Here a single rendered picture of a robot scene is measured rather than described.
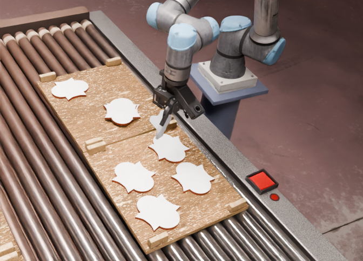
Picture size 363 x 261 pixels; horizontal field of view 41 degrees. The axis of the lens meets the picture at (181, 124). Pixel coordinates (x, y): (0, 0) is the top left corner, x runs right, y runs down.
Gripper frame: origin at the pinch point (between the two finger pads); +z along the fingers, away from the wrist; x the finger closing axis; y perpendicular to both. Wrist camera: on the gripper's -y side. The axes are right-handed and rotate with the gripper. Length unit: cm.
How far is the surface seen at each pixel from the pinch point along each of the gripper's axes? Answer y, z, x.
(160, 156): -0.6, 7.4, 6.0
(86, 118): 29.8, 8.5, 9.9
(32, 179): 21.0, 10.0, 39.0
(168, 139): 3.1, 7.5, -2.3
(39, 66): 67, 11, 1
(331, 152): -17, 102, -157
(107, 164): 9.4, 8.4, 19.7
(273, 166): 4, 102, -117
